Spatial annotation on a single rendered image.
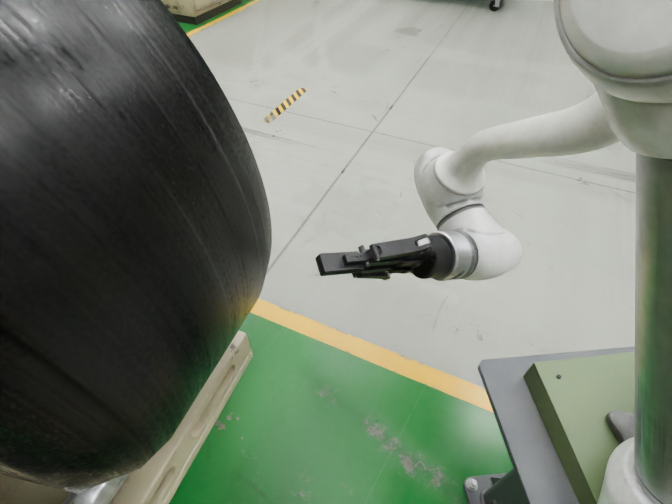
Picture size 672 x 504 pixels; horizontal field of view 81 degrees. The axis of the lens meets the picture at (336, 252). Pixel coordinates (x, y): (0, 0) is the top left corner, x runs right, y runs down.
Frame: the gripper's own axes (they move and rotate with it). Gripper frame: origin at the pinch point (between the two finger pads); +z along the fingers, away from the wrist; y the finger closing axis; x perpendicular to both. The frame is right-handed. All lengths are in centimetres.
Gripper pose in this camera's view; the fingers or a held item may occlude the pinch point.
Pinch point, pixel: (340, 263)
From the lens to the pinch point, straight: 58.5
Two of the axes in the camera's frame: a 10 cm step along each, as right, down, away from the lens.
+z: -8.4, 0.4, -5.4
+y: -4.6, 4.7, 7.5
